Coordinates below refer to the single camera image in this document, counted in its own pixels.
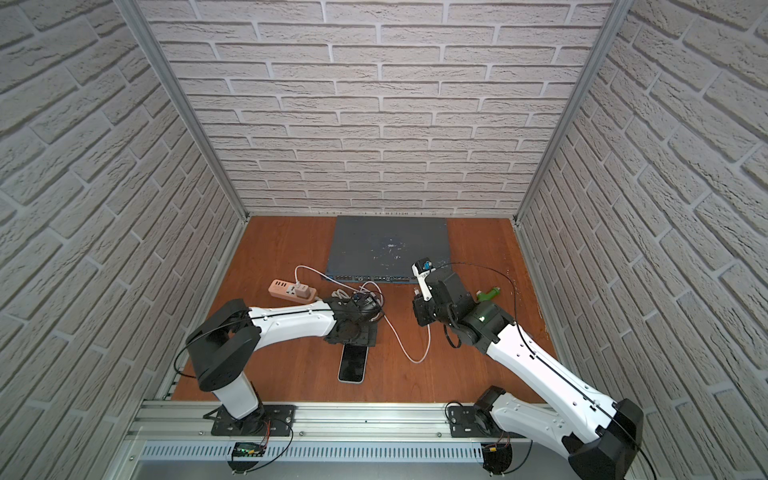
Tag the pink power strip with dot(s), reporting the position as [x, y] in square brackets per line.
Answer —
[284, 290]

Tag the right round black controller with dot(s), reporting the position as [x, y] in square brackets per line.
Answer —
[496, 457]

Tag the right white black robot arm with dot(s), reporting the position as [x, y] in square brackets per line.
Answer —
[599, 437]

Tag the aluminium front frame rail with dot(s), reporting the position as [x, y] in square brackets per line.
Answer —
[171, 431]

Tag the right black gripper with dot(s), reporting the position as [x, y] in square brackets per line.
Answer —
[414, 308]

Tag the pink charger plug adapter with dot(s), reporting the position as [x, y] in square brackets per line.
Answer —
[304, 291]

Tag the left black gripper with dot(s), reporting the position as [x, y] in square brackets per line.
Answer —
[354, 334]

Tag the left green controller board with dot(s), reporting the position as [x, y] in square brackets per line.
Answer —
[248, 451]

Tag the black smartphone grey case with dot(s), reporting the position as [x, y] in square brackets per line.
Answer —
[353, 364]

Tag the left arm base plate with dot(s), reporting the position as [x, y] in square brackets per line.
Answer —
[273, 419]

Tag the green pipe tee fitting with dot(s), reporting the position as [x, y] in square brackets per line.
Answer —
[483, 296]

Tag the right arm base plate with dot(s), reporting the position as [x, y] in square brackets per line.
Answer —
[469, 421]

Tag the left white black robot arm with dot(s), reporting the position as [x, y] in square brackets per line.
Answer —
[221, 347]

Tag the blue grey network switch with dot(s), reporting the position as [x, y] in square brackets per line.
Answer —
[383, 249]

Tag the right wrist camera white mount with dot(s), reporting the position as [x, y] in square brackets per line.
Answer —
[421, 269]

